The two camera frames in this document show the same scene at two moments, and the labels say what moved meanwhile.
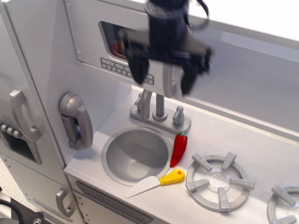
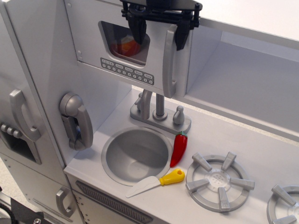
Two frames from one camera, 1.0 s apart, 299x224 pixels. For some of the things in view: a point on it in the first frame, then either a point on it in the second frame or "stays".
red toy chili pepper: x=180 y=146 stays
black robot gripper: x=169 y=35 → x=164 y=11
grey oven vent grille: x=139 y=215 stays
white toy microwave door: x=95 y=27 stays
